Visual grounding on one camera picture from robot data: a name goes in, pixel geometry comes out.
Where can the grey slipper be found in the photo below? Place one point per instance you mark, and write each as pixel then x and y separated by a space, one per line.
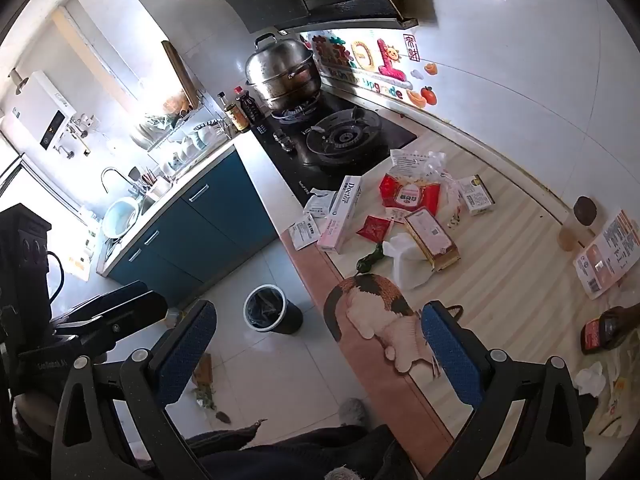
pixel 354 410

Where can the steel faucet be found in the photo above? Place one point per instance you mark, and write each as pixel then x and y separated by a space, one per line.
pixel 111 172

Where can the cat print mat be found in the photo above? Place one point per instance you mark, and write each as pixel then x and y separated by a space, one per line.
pixel 370 310

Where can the dark bottle with red label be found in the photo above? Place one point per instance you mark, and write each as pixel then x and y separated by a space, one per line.
pixel 605 330

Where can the dish rack with bowls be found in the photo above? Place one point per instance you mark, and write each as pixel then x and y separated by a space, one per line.
pixel 192 140

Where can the gold and brown box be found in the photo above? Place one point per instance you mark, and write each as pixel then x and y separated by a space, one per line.
pixel 432 237

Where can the colourful wall stickers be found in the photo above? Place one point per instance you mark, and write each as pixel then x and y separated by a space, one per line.
pixel 370 62

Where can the white and orange carton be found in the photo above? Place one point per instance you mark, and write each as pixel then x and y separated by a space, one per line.
pixel 607 255

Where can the white water heater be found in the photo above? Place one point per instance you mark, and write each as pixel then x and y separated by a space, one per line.
pixel 37 110

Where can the clear plastic bag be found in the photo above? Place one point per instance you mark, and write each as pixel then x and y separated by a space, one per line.
pixel 622 395

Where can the amber sauce bottle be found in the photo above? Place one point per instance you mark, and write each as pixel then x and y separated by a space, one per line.
pixel 236 119

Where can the crumpled white tissue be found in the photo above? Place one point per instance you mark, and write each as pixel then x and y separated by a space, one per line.
pixel 589 379

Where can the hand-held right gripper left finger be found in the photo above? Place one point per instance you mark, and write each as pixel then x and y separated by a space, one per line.
pixel 192 345

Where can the white sachet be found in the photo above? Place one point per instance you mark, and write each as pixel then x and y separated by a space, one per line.
pixel 320 204
pixel 305 232

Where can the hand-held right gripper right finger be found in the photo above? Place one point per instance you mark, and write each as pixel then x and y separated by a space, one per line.
pixel 450 355

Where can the clear package with white paper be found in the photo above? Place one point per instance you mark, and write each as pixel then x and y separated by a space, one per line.
pixel 412 162

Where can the blue kitchen cabinet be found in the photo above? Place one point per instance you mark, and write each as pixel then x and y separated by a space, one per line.
pixel 200 230

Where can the chopstick holder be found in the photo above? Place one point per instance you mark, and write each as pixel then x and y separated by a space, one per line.
pixel 157 187

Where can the steel steamer pot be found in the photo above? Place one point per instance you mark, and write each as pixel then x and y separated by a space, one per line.
pixel 282 67

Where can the green vegetable scraps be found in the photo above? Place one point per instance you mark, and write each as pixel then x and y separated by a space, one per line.
pixel 205 396

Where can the black gas stove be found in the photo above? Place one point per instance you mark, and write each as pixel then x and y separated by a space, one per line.
pixel 345 135

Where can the red snack bag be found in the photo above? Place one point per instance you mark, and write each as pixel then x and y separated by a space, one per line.
pixel 410 195

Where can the white plastic bag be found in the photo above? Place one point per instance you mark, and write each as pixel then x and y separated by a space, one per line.
pixel 407 265

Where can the small red packet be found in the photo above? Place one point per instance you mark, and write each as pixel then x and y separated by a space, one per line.
pixel 375 228

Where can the jar with brown lid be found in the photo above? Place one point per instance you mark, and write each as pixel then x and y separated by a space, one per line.
pixel 580 220

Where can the wooden cutting board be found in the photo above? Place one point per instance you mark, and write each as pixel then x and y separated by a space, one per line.
pixel 179 72

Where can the green pepper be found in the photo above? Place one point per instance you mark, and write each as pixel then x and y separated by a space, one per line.
pixel 369 260

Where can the small white box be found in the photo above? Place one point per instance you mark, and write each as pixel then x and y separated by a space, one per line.
pixel 477 195

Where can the pink toothpaste box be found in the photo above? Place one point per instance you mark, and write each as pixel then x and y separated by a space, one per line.
pixel 340 215

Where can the black bin liner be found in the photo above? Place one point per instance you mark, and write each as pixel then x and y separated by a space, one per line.
pixel 262 307

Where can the white wash basin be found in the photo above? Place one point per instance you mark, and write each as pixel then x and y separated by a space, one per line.
pixel 122 217

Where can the dark soy sauce bottle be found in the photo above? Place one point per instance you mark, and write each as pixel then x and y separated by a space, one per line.
pixel 248 107

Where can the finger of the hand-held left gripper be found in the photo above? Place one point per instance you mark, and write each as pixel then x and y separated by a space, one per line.
pixel 110 300
pixel 135 315

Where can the white trash bin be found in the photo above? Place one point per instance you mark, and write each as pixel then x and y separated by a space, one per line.
pixel 290 317

